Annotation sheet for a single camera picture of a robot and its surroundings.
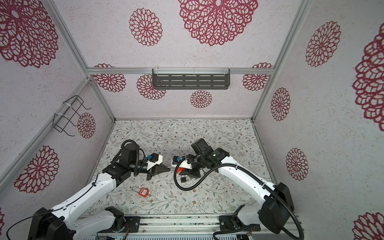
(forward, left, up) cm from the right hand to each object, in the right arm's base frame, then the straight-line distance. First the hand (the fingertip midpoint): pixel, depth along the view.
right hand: (181, 167), depth 74 cm
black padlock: (+1, 0, -18) cm, 18 cm away
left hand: (-2, +6, +1) cm, 6 cm away
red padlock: (-7, +21, -17) cm, 28 cm away
